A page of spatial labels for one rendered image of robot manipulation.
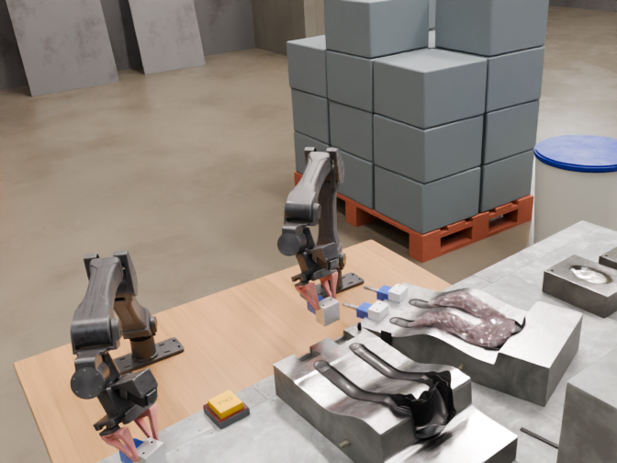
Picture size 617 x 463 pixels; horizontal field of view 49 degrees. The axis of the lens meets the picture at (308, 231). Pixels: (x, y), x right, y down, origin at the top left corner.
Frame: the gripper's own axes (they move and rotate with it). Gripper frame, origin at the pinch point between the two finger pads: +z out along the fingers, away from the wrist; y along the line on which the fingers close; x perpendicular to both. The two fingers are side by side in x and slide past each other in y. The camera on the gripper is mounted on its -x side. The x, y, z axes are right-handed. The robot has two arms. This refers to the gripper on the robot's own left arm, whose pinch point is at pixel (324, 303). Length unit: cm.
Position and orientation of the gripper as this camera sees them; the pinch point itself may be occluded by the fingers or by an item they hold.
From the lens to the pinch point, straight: 172.3
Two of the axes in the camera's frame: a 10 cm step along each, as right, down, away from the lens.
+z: 3.4, 9.4, 0.4
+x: -5.1, 1.6, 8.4
